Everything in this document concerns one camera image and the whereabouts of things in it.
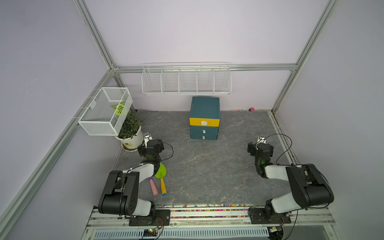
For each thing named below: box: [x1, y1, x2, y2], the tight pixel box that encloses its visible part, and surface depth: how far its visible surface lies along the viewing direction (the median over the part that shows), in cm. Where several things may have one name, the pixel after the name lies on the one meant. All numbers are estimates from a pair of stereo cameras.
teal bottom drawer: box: [190, 133, 219, 140], surface depth 102 cm
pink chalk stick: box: [149, 179, 159, 197], surface depth 82 cm
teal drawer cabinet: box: [189, 96, 221, 141], surface depth 96 cm
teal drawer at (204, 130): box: [190, 126, 219, 135], surface depth 96 cm
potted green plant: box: [114, 102, 145, 152], surface depth 90 cm
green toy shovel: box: [154, 162, 168, 196], surface depth 88 cm
